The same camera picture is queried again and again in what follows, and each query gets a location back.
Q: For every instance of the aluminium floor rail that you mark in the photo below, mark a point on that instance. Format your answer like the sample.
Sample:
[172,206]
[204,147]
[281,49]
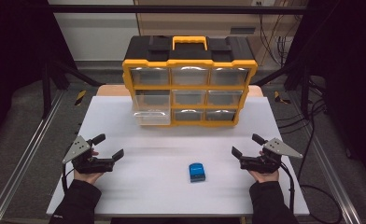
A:
[330,174]
[22,161]

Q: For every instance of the small blue box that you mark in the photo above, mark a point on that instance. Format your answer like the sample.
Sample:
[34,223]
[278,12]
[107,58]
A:
[197,172]

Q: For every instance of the set of clear drawers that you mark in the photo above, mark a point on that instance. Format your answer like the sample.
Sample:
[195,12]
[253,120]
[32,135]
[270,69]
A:
[190,76]

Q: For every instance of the yellow black tape marker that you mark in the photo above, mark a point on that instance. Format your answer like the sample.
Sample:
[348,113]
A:
[279,98]
[80,97]

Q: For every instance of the person's left hand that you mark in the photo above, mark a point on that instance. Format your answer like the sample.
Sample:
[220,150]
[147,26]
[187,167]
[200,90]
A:
[87,177]

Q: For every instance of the person's right hand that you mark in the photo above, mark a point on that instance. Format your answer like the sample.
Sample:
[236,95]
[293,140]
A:
[266,176]

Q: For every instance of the wooden table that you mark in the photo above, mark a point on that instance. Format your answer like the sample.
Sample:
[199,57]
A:
[112,90]

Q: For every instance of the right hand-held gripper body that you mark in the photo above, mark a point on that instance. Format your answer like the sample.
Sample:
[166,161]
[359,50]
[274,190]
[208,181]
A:
[262,163]

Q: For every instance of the clear plastic drawer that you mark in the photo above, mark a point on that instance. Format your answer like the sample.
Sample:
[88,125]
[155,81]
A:
[152,109]

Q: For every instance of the black metal frame bar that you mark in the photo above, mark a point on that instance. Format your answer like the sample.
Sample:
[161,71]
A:
[171,9]

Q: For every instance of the dark curtain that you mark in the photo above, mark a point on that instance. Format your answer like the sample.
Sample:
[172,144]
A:
[346,77]
[16,62]

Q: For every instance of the yellow black organizer cabinet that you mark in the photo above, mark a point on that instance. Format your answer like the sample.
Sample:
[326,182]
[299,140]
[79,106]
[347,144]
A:
[189,54]

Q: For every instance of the black metal stand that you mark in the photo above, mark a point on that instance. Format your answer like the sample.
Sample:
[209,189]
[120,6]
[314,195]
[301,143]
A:
[46,90]
[304,87]

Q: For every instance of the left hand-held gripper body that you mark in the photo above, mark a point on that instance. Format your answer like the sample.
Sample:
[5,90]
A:
[89,165]

